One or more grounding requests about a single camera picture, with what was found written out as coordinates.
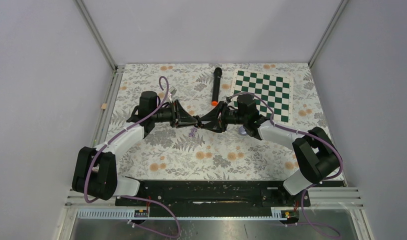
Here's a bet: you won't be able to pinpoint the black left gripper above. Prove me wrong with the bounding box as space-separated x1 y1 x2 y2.
152 99 198 129

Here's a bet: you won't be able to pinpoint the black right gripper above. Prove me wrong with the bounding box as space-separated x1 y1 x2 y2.
199 101 248 134

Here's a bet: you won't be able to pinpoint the black earbud charging case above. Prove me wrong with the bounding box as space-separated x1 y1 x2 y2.
194 115 202 129

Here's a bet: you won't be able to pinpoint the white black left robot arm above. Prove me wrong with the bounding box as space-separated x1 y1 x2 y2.
71 91 198 206

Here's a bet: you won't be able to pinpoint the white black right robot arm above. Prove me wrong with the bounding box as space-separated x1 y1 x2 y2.
196 92 343 206

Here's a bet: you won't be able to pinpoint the purple clip earbuds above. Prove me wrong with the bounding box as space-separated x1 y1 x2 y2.
188 128 198 138

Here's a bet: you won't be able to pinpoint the silver computer mouse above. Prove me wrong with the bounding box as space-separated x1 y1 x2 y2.
238 126 248 136

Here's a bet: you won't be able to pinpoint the black microphone orange end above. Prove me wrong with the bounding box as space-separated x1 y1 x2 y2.
211 67 223 107

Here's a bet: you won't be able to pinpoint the green white chessboard mat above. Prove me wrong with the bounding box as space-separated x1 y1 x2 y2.
231 69 294 125

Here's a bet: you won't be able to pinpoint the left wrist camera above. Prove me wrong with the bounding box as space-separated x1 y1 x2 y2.
169 86 177 97

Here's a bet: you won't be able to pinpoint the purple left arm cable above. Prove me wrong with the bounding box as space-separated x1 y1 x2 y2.
83 76 182 239

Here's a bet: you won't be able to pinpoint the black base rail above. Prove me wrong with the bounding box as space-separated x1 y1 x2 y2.
115 180 311 218

